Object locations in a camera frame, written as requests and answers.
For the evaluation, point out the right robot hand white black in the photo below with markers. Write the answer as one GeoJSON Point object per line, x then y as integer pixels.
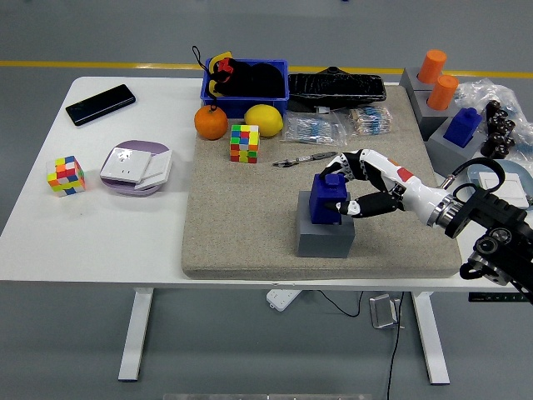
{"type": "Point", "coordinates": [412, 187]}

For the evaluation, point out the blue square seal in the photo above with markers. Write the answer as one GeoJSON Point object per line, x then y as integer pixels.
{"type": "Point", "coordinates": [462, 127]}
{"type": "Point", "coordinates": [325, 195]}

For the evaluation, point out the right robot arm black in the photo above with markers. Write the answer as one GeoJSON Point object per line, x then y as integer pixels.
{"type": "Point", "coordinates": [499, 212]}

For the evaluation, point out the grey seal holder box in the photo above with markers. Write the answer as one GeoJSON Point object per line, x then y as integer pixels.
{"type": "Point", "coordinates": [429, 121]}
{"type": "Point", "coordinates": [449, 153]}
{"type": "Point", "coordinates": [325, 243]}
{"type": "Point", "coordinates": [410, 79]}

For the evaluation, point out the orange cylinder seal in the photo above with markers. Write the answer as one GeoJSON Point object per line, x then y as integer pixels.
{"type": "Point", "coordinates": [442, 92]}
{"type": "Point", "coordinates": [432, 66]}

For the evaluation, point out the small resistor bag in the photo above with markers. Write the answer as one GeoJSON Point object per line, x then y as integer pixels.
{"type": "Point", "coordinates": [370, 121]}

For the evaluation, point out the dark brown knobs pile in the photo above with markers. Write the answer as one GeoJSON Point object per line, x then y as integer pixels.
{"type": "Point", "coordinates": [497, 133]}

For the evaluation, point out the light blue plate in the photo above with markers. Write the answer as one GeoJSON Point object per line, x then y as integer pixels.
{"type": "Point", "coordinates": [516, 168]}

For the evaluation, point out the silver pen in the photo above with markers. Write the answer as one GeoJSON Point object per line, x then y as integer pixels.
{"type": "Point", "coordinates": [306, 158]}

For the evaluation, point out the large resistor bag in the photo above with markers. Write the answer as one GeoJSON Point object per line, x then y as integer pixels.
{"type": "Point", "coordinates": [312, 129]}

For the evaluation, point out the clear plastic bag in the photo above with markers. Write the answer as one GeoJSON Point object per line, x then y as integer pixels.
{"type": "Point", "coordinates": [479, 89]}

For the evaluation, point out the black keyboard in plastic wrap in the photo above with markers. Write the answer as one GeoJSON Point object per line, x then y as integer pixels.
{"type": "Point", "coordinates": [333, 87]}

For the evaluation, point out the black table control panel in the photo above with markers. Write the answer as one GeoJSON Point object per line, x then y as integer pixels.
{"type": "Point", "coordinates": [491, 297]}

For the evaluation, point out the white table leg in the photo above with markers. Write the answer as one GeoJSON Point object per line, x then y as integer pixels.
{"type": "Point", "coordinates": [135, 333]}
{"type": "Point", "coordinates": [431, 337]}

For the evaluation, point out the yellow lemon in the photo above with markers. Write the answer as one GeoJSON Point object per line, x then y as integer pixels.
{"type": "Point", "coordinates": [263, 121]}

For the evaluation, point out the grey-brown mat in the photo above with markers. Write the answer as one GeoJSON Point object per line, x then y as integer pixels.
{"type": "Point", "coordinates": [250, 216]}

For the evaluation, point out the white power strip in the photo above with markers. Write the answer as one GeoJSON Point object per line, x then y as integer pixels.
{"type": "Point", "coordinates": [282, 299]}

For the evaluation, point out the aligned rubik's cube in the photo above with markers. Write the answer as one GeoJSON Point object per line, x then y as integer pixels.
{"type": "Point", "coordinates": [245, 143]}

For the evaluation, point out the blue plastic bin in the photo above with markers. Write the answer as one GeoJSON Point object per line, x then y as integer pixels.
{"type": "Point", "coordinates": [233, 106]}

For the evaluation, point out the orange fruit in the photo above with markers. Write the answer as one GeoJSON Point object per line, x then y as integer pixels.
{"type": "Point", "coordinates": [211, 123]}

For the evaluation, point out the yellow plastic piece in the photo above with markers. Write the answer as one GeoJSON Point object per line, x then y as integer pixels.
{"type": "Point", "coordinates": [218, 58]}

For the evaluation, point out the purple plate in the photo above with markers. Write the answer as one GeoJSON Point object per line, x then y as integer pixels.
{"type": "Point", "coordinates": [139, 145]}

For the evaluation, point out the black smartphone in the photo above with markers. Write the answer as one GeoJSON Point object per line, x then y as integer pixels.
{"type": "Point", "coordinates": [100, 105]}

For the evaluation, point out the twisted rubik's cube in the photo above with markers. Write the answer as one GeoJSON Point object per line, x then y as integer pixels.
{"type": "Point", "coordinates": [66, 177]}

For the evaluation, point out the yellow floor tape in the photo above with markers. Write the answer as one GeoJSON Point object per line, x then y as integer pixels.
{"type": "Point", "coordinates": [83, 64]}

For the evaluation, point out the white switch panel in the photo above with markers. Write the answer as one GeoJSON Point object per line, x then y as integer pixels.
{"type": "Point", "coordinates": [158, 166]}
{"type": "Point", "coordinates": [514, 187]}

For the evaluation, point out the metal bracket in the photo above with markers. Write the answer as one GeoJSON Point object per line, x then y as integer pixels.
{"type": "Point", "coordinates": [385, 312]}

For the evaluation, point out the white wall socket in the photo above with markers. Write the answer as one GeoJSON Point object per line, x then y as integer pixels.
{"type": "Point", "coordinates": [125, 164]}

